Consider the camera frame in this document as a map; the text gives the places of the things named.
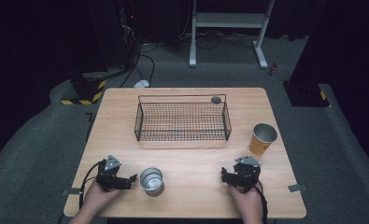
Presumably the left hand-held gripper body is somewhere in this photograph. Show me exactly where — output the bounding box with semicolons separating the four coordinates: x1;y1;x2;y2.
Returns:
95;154;134;192

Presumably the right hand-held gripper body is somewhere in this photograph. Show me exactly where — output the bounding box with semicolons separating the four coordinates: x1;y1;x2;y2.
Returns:
232;155;263;193

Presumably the short silver metal cup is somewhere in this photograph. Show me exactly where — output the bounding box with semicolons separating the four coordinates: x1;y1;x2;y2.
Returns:
138;166;165;197

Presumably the orange paper cup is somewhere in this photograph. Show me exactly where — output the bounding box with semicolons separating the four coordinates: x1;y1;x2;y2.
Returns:
248;122;279;156

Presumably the black wire basket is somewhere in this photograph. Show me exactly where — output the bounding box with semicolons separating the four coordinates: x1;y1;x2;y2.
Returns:
134;93;233;143

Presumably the person's left hand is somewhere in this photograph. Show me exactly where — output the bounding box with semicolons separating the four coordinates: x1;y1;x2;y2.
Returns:
83;181;124;217

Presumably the person's right hand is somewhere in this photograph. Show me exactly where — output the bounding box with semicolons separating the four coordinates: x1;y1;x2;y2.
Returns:
228;181;264;219

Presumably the grey tape strip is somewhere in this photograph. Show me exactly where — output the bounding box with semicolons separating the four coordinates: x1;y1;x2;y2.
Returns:
62;188;83;196
287;184;309;193

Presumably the black yellow striped stand base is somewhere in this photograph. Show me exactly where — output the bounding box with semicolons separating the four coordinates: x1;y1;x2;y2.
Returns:
60;72;107;106
282;79;332;108

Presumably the white power adapter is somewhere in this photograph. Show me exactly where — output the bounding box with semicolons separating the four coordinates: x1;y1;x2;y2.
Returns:
133;79;151;89

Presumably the dark equipment rack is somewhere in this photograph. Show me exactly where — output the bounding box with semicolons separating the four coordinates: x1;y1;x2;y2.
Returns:
115;0;143;71

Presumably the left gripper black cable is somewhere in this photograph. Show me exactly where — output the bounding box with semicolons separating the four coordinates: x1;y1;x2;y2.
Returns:
78;160;107;210

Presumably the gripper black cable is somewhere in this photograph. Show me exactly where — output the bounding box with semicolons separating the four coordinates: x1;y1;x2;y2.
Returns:
78;160;107;210
250;183;269;224

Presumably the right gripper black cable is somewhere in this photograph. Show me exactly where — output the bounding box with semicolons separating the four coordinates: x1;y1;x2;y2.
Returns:
250;183;269;224

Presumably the black floor cable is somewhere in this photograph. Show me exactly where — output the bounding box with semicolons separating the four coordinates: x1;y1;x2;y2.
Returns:
119;43;159;89

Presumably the bundle of floor cables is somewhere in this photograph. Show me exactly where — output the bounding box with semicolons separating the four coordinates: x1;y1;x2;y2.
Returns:
179;27;258;50

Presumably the white metal stand frame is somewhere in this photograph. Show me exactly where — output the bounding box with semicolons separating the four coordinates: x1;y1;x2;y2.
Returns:
189;0;276;70

